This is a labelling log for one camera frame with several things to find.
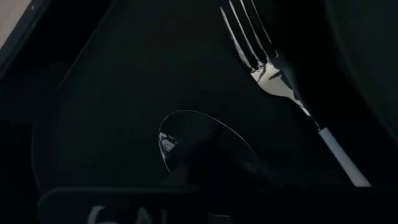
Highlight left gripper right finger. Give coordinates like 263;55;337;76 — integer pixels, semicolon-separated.
214;129;272;191

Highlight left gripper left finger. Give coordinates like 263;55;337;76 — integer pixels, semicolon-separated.
161;124;217;191

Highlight spoon with yellow handle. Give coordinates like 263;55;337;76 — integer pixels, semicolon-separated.
157;110;261;187

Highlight fork with orange handle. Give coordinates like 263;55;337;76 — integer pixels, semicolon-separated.
219;0;373;188

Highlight black round plate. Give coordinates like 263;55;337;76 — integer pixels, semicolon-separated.
323;0;398;144

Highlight black rectangular tray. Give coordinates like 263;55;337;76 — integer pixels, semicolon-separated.
0;0;398;224

